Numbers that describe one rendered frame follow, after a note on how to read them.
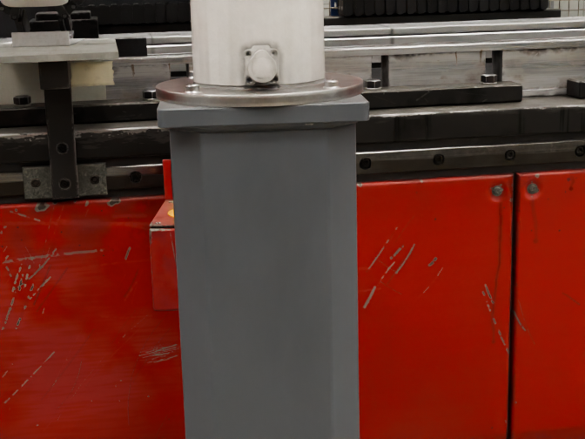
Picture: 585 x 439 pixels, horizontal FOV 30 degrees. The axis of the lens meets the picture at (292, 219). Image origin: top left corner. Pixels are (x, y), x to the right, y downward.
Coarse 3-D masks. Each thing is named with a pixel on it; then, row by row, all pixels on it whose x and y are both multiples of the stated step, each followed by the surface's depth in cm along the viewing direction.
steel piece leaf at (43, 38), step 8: (16, 32) 162; (24, 32) 162; (32, 32) 162; (40, 32) 162; (48, 32) 162; (56, 32) 162; (64, 32) 162; (16, 40) 162; (24, 40) 162; (32, 40) 162; (40, 40) 162; (48, 40) 162; (56, 40) 162; (64, 40) 162; (72, 40) 171; (80, 40) 171
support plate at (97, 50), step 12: (0, 48) 162; (12, 48) 161; (24, 48) 160; (36, 48) 160; (48, 48) 159; (60, 48) 159; (72, 48) 158; (84, 48) 157; (96, 48) 157; (108, 48) 156; (0, 60) 148; (12, 60) 148; (24, 60) 148; (36, 60) 148; (48, 60) 149; (60, 60) 149; (72, 60) 149
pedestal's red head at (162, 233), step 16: (160, 208) 154; (160, 224) 145; (160, 240) 145; (160, 256) 146; (160, 272) 146; (176, 272) 146; (160, 288) 147; (176, 288) 147; (160, 304) 147; (176, 304) 147
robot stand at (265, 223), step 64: (192, 128) 92; (256, 128) 92; (320, 128) 93; (192, 192) 95; (256, 192) 94; (320, 192) 94; (192, 256) 96; (256, 256) 95; (320, 256) 96; (192, 320) 98; (256, 320) 97; (320, 320) 97; (192, 384) 100; (256, 384) 98; (320, 384) 99
